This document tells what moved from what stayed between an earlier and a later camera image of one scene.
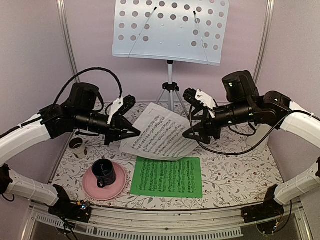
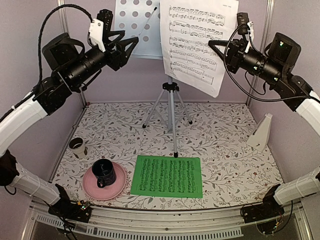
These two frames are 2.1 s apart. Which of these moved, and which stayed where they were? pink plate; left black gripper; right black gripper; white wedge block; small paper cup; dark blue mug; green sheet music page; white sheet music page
Moved: white sheet music page; right black gripper; left black gripper
Stayed: green sheet music page; dark blue mug; pink plate; white wedge block; small paper cup
